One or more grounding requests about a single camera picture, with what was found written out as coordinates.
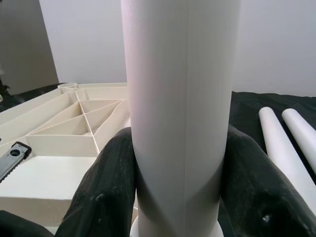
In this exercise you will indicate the white plastic table leg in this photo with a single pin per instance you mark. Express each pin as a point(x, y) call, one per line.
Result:
point(302, 128)
point(180, 111)
point(284, 153)

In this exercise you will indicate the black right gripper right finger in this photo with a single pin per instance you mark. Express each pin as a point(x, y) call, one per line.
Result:
point(256, 187)

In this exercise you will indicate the black padded bed cover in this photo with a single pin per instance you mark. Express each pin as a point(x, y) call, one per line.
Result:
point(271, 106)

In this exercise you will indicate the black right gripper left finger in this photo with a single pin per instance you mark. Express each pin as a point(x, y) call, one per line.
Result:
point(106, 187)

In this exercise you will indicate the white plastic table top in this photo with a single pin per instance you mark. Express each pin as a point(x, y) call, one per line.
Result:
point(49, 170)

